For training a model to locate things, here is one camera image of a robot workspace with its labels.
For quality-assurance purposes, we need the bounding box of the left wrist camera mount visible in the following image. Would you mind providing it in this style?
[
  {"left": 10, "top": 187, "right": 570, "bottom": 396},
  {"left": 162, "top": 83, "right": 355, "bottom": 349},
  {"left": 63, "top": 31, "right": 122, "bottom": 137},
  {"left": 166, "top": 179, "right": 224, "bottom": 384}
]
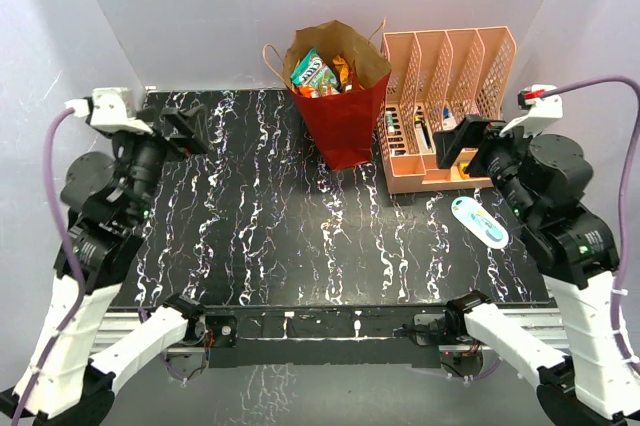
[{"left": 65, "top": 87, "right": 153, "bottom": 135}]

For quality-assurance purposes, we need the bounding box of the red paper bag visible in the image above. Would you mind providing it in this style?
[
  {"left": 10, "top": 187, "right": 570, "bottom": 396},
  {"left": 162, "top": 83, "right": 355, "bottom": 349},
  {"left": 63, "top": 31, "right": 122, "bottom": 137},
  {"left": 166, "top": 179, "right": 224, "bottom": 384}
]
[{"left": 271, "top": 20, "right": 392, "bottom": 171}]

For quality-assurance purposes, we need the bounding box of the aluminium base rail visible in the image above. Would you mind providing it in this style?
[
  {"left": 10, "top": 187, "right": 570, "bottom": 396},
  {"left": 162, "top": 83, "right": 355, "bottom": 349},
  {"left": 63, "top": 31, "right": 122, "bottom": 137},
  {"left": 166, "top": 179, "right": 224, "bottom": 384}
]
[{"left": 91, "top": 303, "right": 568, "bottom": 368}]

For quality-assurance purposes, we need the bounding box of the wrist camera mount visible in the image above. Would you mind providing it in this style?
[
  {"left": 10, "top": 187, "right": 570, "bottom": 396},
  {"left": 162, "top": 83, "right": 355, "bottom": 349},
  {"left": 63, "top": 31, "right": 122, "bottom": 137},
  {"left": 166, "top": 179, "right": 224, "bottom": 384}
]
[
  {"left": 499, "top": 84, "right": 563, "bottom": 138},
  {"left": 65, "top": 87, "right": 153, "bottom": 135}
]

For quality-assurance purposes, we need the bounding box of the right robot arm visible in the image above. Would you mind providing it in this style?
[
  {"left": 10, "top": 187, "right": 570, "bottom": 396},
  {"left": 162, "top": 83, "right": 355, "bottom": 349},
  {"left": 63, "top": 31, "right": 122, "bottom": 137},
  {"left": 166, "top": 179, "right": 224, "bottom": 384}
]
[{"left": 433, "top": 115, "right": 639, "bottom": 425}]

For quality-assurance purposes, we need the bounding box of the pink desk organizer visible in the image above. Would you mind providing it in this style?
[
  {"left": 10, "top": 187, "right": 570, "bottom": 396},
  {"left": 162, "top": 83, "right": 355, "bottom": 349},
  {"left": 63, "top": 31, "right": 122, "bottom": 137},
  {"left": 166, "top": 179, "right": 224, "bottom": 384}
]
[{"left": 377, "top": 26, "right": 517, "bottom": 194}]

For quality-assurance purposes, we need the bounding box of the teal Fox's candy bag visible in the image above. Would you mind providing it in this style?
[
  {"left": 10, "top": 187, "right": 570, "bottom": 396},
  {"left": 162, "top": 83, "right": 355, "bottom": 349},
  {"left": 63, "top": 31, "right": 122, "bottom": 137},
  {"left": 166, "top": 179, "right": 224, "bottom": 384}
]
[{"left": 290, "top": 48, "right": 338, "bottom": 89}]

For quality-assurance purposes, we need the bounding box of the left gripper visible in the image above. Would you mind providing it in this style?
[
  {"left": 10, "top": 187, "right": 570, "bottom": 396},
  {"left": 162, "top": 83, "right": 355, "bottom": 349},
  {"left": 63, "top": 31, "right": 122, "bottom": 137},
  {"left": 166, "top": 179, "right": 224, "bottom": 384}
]
[{"left": 114, "top": 102, "right": 210, "bottom": 221}]

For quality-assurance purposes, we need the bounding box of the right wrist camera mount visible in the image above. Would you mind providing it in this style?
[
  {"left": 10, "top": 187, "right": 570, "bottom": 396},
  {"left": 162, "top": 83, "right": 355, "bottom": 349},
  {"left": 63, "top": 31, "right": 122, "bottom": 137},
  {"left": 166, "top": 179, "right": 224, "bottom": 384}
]
[{"left": 499, "top": 84, "right": 563, "bottom": 138}]

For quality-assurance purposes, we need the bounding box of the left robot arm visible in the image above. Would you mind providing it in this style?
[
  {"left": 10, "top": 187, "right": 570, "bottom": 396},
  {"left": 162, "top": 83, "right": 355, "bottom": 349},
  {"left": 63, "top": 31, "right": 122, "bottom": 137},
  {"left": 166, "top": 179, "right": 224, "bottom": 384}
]
[{"left": 1, "top": 108, "right": 208, "bottom": 425}]

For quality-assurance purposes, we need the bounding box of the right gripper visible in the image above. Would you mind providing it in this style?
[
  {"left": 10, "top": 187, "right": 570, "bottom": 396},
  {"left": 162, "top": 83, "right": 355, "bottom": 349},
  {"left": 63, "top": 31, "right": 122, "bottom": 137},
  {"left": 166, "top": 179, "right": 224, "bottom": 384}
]
[{"left": 432, "top": 113, "right": 541, "bottom": 222}]

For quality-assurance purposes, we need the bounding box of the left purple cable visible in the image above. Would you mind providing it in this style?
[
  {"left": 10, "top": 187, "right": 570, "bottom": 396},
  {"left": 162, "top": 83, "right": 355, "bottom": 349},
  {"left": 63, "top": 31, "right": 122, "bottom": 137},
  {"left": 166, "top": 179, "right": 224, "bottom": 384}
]
[{"left": 9, "top": 106, "right": 87, "bottom": 426}]

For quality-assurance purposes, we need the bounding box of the white blue oval package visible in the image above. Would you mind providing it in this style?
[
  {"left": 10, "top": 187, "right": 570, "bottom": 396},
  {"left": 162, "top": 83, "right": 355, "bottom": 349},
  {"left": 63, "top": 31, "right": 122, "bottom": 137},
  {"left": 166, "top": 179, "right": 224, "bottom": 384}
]
[{"left": 451, "top": 196, "right": 509, "bottom": 249}]

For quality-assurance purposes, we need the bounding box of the yellow item in organizer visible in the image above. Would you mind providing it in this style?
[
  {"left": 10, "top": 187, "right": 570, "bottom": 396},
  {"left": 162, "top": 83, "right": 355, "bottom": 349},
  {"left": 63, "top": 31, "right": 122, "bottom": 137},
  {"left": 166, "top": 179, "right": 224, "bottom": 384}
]
[{"left": 457, "top": 162, "right": 471, "bottom": 179}]

